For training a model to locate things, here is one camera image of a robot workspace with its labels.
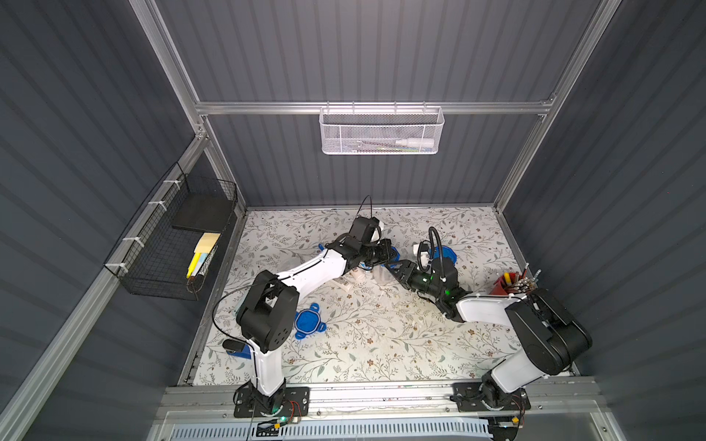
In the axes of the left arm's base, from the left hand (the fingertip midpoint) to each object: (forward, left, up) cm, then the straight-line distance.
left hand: (405, 259), depth 85 cm
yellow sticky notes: (-4, +57, +11) cm, 58 cm away
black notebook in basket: (+7, +59, +14) cm, 61 cm away
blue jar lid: (-14, +31, -16) cm, 38 cm away
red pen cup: (-6, -34, -5) cm, 35 cm away
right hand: (-2, +5, -1) cm, 5 cm away
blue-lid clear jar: (+2, +6, -12) cm, 14 cm away
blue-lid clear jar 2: (+4, -15, -2) cm, 15 cm away
